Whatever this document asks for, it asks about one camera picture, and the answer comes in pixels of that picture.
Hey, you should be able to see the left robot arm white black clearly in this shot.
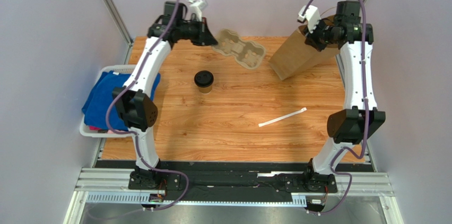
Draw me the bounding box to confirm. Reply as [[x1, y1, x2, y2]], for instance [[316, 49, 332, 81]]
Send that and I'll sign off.
[[112, 0, 218, 184]]

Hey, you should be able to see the blue folded cloth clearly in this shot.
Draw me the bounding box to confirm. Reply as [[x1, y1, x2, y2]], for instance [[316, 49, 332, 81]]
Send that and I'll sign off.
[[82, 71, 161, 131]]

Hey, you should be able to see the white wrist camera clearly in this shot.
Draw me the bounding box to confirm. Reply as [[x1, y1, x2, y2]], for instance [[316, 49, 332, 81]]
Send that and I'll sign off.
[[298, 5, 321, 33], [187, 0, 208, 21]]

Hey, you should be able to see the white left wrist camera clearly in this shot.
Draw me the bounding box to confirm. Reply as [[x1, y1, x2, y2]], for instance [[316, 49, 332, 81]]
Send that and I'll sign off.
[[187, 0, 208, 21]]

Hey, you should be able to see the brown paper bag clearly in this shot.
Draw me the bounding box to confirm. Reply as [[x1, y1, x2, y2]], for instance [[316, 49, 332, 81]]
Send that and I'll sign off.
[[269, 25, 340, 81]]

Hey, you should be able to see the aluminium frame rail front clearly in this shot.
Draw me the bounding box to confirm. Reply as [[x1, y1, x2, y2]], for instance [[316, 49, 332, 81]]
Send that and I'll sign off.
[[64, 168, 403, 223]]

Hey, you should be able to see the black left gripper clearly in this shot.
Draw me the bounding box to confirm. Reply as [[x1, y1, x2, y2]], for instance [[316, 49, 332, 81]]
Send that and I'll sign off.
[[177, 18, 219, 47]]

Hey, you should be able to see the grey pulp cup carrier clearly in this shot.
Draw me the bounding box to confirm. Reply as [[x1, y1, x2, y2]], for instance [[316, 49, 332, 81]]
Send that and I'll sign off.
[[212, 29, 266, 70]]

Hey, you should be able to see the pink cloth in basket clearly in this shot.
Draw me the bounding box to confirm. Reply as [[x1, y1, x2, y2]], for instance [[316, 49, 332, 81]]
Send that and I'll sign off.
[[89, 126, 113, 134]]

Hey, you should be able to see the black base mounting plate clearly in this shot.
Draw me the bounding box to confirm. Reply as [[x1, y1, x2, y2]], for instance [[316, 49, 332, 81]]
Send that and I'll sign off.
[[95, 160, 375, 204]]

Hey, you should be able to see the white plastic basket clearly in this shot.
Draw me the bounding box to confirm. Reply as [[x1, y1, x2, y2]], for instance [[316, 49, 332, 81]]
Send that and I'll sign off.
[[79, 65, 136, 138]]

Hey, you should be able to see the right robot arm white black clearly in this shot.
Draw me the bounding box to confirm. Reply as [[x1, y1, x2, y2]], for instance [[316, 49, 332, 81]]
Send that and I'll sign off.
[[299, 1, 386, 192]]

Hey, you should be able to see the black plastic cup lid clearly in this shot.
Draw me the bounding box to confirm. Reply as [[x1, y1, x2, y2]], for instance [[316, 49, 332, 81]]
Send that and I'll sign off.
[[194, 70, 214, 88]]

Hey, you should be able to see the brown paper coffee cup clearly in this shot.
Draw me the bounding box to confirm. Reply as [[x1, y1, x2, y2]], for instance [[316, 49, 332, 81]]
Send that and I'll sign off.
[[198, 84, 213, 94]]

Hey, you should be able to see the white paper wrapped straw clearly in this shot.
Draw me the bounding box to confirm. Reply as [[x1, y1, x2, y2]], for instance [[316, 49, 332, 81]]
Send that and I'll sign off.
[[258, 107, 307, 127]]

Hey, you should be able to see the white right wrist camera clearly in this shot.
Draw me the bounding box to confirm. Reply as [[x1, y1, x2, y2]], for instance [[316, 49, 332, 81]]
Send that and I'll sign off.
[[298, 5, 321, 33]]

